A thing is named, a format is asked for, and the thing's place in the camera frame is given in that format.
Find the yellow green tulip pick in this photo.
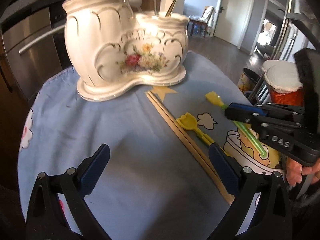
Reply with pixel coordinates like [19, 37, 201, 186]
[205, 91, 267, 158]

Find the bamboo chopstick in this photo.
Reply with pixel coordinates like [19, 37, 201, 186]
[147, 90, 235, 203]
[145, 93, 233, 205]

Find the yellow plastic tulip pick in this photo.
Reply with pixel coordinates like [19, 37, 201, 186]
[176, 112, 214, 146]

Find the person's right hand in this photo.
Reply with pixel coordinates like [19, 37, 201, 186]
[286, 158, 320, 186]

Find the patterned waste bin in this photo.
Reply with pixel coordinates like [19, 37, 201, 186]
[237, 68, 260, 98]

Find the blue cartoon tablecloth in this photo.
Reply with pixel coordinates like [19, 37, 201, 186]
[18, 52, 280, 239]

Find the chair in far room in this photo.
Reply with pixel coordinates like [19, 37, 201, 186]
[187, 5, 215, 38]

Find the white door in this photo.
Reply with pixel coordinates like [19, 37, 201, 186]
[214, 0, 254, 48]

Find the white ceramic utensil holder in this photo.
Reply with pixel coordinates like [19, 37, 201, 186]
[62, 0, 189, 101]

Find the silver spoon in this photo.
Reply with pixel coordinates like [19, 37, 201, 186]
[153, 0, 158, 16]

